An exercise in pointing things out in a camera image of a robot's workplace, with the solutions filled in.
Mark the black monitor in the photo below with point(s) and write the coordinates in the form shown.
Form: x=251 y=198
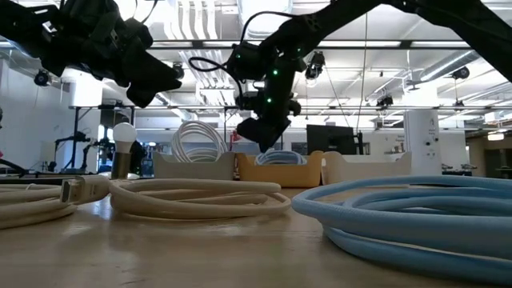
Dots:
x=330 y=140

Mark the white plastic bin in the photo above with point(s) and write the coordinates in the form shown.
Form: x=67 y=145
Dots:
x=368 y=170

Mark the black background robot arm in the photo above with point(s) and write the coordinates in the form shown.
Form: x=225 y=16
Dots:
x=102 y=146
x=74 y=138

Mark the black overhead frame bar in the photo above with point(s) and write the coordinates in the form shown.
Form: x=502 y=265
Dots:
x=406 y=44

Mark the black ceiling camera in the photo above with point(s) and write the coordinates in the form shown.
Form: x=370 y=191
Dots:
x=385 y=101
x=180 y=72
x=461 y=73
x=315 y=64
x=42 y=78

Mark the white column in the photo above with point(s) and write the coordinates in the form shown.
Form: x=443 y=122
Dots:
x=423 y=140

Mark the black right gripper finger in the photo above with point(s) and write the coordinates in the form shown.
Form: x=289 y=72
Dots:
x=256 y=129
x=274 y=134

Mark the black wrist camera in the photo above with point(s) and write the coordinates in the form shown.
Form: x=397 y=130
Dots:
x=104 y=24
x=250 y=62

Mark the yellow plastic bin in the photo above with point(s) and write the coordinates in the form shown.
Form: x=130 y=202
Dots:
x=280 y=176

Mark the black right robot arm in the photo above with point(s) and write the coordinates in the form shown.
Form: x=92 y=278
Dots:
x=460 y=16

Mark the red desk lamp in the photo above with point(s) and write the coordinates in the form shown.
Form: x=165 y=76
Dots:
x=235 y=137

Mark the brass lamp with white bulb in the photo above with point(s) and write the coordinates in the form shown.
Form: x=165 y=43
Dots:
x=124 y=134

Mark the black metal workstation frame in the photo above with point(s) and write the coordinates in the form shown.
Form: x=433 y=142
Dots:
x=76 y=132

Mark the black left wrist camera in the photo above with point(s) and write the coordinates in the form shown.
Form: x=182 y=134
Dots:
x=104 y=24

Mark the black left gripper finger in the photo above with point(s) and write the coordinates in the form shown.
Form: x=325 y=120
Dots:
x=154 y=74
x=142 y=98

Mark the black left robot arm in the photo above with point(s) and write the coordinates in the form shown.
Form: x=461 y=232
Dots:
x=20 y=28

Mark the grey plastic bin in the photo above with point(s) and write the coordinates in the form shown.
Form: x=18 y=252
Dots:
x=192 y=170

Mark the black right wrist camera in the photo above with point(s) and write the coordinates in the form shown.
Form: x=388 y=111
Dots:
x=250 y=62

